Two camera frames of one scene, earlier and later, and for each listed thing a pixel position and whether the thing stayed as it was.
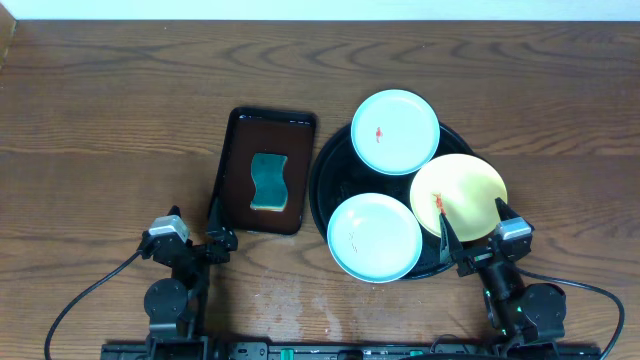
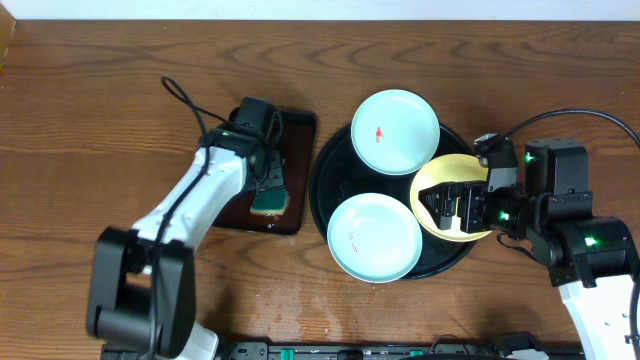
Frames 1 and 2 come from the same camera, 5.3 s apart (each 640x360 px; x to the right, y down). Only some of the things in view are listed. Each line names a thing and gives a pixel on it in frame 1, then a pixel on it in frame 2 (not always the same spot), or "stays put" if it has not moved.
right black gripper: (452, 251) to (473, 193)
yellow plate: (464, 188) stays put
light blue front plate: (374, 238) stays put
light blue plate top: (395, 132) stays put
